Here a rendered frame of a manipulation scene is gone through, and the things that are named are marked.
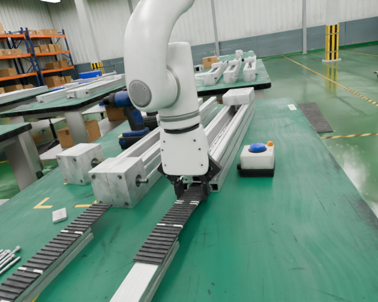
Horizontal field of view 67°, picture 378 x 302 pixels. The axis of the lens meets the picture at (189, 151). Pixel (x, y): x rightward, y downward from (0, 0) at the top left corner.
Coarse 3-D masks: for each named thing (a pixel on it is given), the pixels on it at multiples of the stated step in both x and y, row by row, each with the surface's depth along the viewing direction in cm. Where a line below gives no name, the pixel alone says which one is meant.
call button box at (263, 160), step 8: (248, 152) 73; (256, 152) 71; (264, 152) 71; (272, 152) 71; (248, 160) 71; (256, 160) 70; (264, 160) 70; (272, 160) 69; (240, 168) 76; (248, 168) 72; (256, 168) 71; (264, 168) 71; (272, 168) 70; (248, 176) 73; (256, 176) 72; (264, 176) 71; (272, 176) 71
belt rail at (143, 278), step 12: (144, 264) 44; (168, 264) 47; (132, 276) 42; (144, 276) 42; (156, 276) 43; (120, 288) 40; (132, 288) 40; (144, 288) 40; (156, 288) 43; (120, 300) 38; (132, 300) 38; (144, 300) 40
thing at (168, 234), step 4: (152, 232) 51; (156, 232) 51; (160, 232) 51; (164, 232) 50; (168, 232) 50; (172, 232) 50; (176, 232) 50; (152, 236) 50; (156, 236) 50; (160, 236) 50; (164, 236) 49; (168, 236) 49; (172, 236) 49; (176, 236) 49
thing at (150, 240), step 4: (148, 240) 49; (152, 240) 49; (156, 240) 49; (160, 240) 49; (164, 240) 48; (168, 240) 48; (172, 240) 48; (152, 244) 48; (156, 244) 48; (160, 244) 48; (164, 244) 47; (168, 244) 47; (172, 244) 47
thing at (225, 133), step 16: (224, 112) 108; (240, 112) 104; (208, 128) 90; (224, 128) 97; (240, 128) 96; (208, 144) 85; (224, 144) 74; (240, 144) 95; (224, 160) 73; (192, 176) 69; (224, 176) 73
